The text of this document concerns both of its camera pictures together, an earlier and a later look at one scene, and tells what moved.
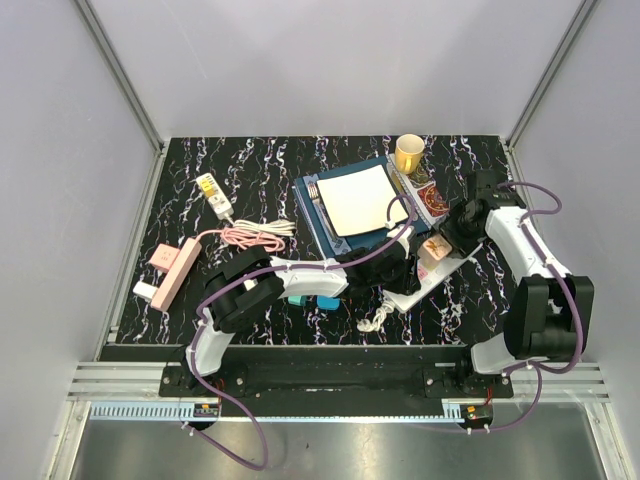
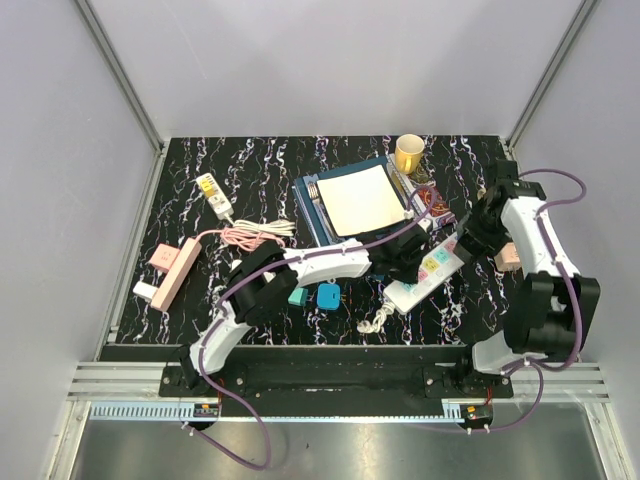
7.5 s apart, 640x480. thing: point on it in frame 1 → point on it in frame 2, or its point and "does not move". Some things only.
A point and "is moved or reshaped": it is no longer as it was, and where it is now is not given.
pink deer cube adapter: x=433 y=250 is moved or reshaped
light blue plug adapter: x=326 y=302 does not move
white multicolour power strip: x=430 y=278 does not move
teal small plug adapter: x=297 y=300 does not move
